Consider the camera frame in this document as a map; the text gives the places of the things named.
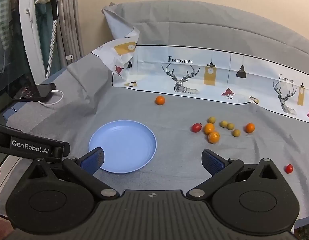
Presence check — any black smartphone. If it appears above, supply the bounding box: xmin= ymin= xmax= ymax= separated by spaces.
xmin=9 ymin=83 xmax=56 ymax=103

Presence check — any grey curtain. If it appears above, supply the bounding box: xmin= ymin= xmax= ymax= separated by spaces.
xmin=56 ymin=0 xmax=84 ymax=70

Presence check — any blue plate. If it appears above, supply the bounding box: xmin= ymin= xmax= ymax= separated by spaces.
xmin=88 ymin=120 xmax=157 ymax=174

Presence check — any white frame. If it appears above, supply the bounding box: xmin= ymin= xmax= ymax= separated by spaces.
xmin=18 ymin=0 xmax=47 ymax=82

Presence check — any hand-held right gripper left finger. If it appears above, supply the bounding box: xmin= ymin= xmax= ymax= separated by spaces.
xmin=18 ymin=147 xmax=120 ymax=201

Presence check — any garment steamer with woven hose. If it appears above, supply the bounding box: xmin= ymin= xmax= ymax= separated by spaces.
xmin=39 ymin=0 xmax=60 ymax=80

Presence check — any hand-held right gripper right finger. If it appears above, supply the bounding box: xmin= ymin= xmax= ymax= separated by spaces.
xmin=186 ymin=149 xmax=285 ymax=200

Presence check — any white charging cable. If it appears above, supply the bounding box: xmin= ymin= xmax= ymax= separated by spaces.
xmin=38 ymin=89 xmax=64 ymax=105

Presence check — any checked shirt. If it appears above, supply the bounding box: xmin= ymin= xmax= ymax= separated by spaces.
xmin=0 ymin=0 xmax=15 ymax=73

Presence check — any deer printed cloth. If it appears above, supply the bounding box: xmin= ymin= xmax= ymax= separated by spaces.
xmin=91 ymin=2 xmax=309 ymax=125

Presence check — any blue stitched cloth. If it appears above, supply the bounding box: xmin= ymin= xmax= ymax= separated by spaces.
xmin=2 ymin=104 xmax=21 ymax=120

